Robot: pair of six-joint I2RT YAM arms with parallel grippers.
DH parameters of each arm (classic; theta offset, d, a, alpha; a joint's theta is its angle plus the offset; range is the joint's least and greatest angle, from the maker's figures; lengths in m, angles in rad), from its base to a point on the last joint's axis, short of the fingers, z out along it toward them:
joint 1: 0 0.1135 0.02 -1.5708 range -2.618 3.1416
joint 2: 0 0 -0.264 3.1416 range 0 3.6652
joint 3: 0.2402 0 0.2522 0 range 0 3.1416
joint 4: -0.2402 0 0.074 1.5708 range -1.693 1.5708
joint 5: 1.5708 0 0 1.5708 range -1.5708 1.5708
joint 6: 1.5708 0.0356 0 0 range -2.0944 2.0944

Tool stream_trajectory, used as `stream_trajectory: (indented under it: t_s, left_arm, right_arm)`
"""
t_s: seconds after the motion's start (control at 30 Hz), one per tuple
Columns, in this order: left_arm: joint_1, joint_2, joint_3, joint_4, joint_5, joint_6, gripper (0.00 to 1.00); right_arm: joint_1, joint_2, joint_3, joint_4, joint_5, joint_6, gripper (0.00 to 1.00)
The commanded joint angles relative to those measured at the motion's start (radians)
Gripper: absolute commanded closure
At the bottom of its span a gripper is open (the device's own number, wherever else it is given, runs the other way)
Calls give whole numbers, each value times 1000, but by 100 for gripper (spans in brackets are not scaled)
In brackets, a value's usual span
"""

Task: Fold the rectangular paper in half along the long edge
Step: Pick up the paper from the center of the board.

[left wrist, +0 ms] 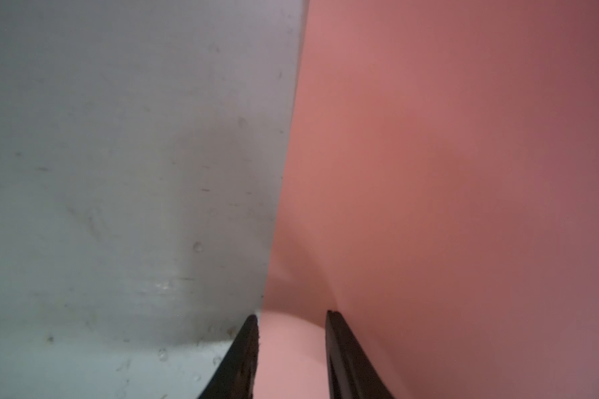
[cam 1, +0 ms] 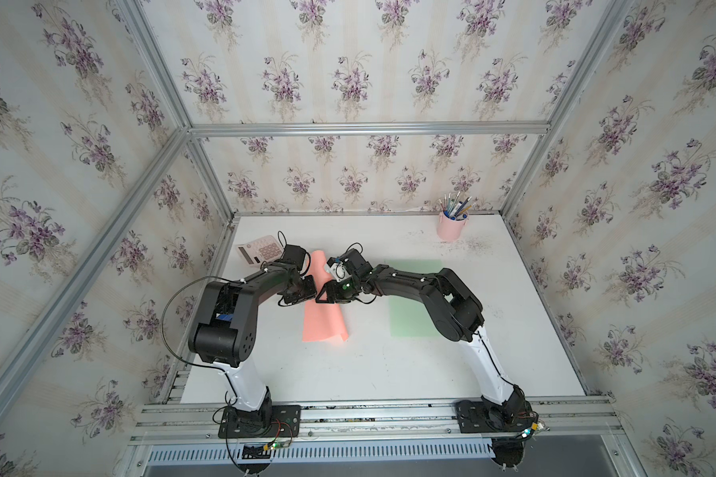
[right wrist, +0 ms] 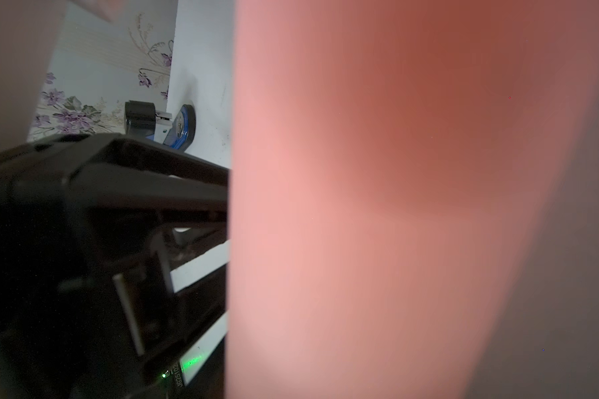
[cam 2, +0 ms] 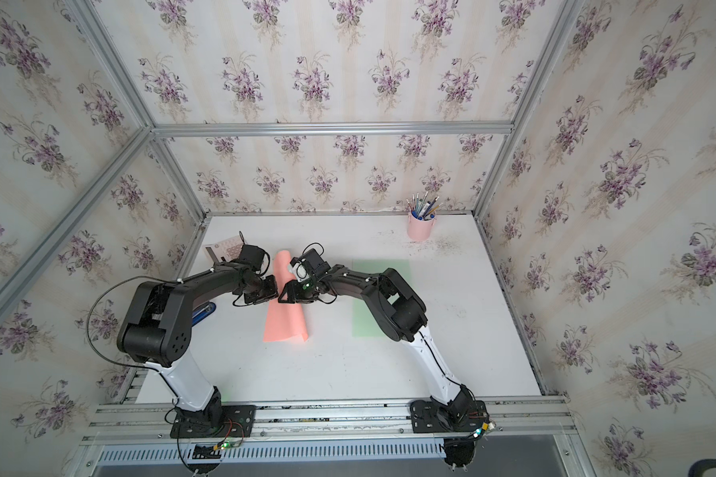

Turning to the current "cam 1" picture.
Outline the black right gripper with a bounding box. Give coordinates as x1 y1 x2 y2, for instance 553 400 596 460
313 278 361 307

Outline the pink paper sheet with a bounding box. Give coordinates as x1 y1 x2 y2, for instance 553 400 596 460
302 250 349 343

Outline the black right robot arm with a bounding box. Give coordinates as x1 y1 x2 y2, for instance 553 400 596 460
315 262 528 421

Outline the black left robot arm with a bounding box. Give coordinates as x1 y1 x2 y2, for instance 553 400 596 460
188 264 316 413

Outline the green paper sheet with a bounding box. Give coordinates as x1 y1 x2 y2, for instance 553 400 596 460
388 258 444 339

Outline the pink metal pencil bucket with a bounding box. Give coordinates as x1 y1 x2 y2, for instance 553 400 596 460
437 212 469 242

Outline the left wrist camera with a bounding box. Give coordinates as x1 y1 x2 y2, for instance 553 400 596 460
278 244 307 272

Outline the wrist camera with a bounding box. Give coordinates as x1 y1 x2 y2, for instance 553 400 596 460
324 248 372 281
278 244 307 272

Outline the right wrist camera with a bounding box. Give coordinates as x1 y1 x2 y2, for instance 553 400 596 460
324 248 372 281

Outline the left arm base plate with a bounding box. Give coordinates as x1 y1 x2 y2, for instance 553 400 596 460
218 405 302 440

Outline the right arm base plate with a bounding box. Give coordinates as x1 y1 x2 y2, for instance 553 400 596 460
455 397 538 434

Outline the aluminium mounting rail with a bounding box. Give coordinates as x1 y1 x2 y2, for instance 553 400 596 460
126 397 625 445

